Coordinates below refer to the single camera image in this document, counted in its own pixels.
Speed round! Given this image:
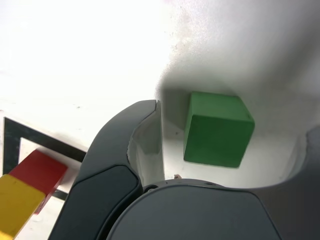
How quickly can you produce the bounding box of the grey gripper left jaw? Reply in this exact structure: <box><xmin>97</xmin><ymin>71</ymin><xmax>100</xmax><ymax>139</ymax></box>
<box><xmin>48</xmin><ymin>99</ymin><xmax>166</xmax><ymax>240</ymax></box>

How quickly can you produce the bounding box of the yellow cube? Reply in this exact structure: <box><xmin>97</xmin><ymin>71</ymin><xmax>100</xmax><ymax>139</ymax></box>
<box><xmin>0</xmin><ymin>174</ymin><xmax>47</xmax><ymax>240</ymax></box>

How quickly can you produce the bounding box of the green cube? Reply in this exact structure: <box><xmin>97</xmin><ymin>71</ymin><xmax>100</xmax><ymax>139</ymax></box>
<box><xmin>183</xmin><ymin>91</ymin><xmax>256</xmax><ymax>169</ymax></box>

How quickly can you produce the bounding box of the black tape square outline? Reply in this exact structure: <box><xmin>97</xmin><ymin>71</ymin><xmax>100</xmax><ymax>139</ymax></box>
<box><xmin>2</xmin><ymin>116</ymin><xmax>88</xmax><ymax>201</ymax></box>

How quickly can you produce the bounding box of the red cube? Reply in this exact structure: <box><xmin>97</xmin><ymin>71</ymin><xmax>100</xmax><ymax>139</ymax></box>
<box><xmin>8</xmin><ymin>149</ymin><xmax>69</xmax><ymax>216</ymax></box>

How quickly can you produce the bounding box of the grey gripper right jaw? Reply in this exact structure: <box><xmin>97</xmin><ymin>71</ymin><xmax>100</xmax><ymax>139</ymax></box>
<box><xmin>104</xmin><ymin>124</ymin><xmax>320</xmax><ymax>240</ymax></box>

